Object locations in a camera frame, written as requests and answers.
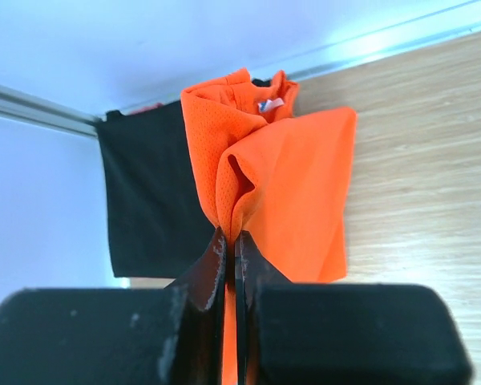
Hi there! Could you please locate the orange t-shirt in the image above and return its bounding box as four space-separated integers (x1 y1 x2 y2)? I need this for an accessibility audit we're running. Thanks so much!
179 67 358 385

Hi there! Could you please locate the black folded t-shirt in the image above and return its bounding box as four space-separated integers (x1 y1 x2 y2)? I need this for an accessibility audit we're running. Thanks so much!
95 78 273 278

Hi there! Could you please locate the pink folded t-shirt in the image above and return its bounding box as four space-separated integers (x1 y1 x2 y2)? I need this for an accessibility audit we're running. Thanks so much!
125 102 164 116

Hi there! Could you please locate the aluminium frame rail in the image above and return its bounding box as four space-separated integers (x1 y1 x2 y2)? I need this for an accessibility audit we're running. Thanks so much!
0 85 99 136

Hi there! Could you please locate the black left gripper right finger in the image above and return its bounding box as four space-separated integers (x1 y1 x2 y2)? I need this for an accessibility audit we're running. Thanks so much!
234 231 473 384

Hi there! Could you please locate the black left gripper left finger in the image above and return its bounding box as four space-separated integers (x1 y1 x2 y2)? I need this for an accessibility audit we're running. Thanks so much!
0 230 227 384

